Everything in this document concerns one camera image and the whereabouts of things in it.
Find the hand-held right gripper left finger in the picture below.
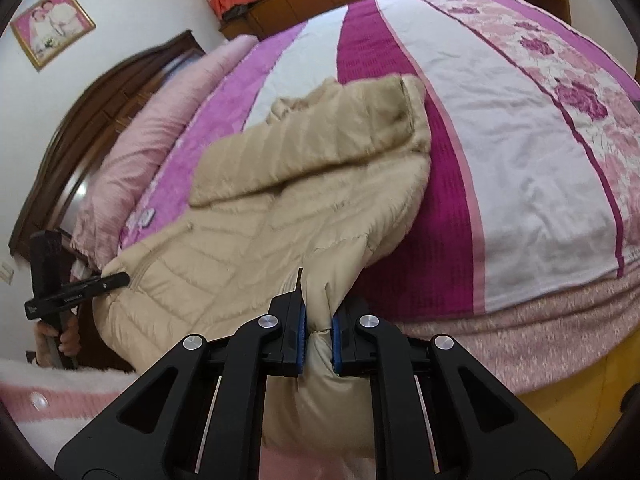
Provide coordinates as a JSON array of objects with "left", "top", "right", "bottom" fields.
[{"left": 54, "top": 266, "right": 308, "bottom": 480}]

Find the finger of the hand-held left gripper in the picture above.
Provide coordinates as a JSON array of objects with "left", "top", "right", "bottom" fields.
[{"left": 92, "top": 272, "right": 132, "bottom": 295}]

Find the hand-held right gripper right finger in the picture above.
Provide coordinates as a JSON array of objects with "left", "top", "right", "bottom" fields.
[{"left": 331, "top": 297, "right": 587, "bottom": 480}]

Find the beige puffer jacket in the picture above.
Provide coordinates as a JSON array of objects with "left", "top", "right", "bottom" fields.
[{"left": 91, "top": 74, "right": 434, "bottom": 461}]

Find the person's left hand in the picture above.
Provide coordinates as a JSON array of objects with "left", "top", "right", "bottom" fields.
[{"left": 36, "top": 312, "right": 82, "bottom": 361}]

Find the pink white fleece clothing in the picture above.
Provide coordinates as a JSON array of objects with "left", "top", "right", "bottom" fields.
[{"left": 0, "top": 357, "right": 148, "bottom": 466}]

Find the pink rolled quilt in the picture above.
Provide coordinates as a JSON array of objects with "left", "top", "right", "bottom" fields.
[{"left": 70, "top": 34, "right": 262, "bottom": 281}]

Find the dark wooden headboard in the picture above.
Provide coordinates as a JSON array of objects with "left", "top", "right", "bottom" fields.
[{"left": 7, "top": 30, "right": 207, "bottom": 263}]

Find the purple white striped floral bedsheet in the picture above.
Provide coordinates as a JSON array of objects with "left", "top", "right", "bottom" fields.
[{"left": 117, "top": 0, "right": 640, "bottom": 321}]

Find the framed wall photo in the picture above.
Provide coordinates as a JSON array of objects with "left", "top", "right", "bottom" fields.
[{"left": 10, "top": 0, "right": 97, "bottom": 72}]

